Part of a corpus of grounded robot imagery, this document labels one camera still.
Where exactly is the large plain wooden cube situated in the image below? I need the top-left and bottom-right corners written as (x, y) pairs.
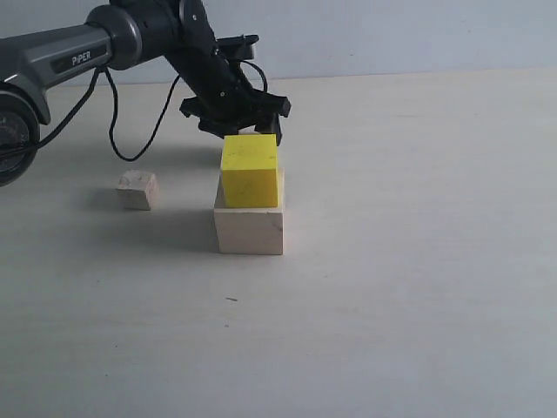
top-left (212, 168), bottom-right (285, 255)

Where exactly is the small wooden cube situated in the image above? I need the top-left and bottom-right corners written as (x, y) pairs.
top-left (116, 170), bottom-right (158, 211)
top-left (238, 127), bottom-right (257, 136)

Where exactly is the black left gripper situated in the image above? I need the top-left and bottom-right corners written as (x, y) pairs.
top-left (179, 78), bottom-right (291, 146)

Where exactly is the small wooden cube back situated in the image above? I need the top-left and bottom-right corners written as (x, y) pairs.
top-left (238, 127), bottom-right (257, 136)

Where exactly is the yellow wooden cube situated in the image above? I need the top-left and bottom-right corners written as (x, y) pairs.
top-left (220, 134), bottom-right (279, 208)

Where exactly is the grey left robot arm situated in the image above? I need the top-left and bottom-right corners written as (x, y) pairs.
top-left (1, 1), bottom-right (292, 185)

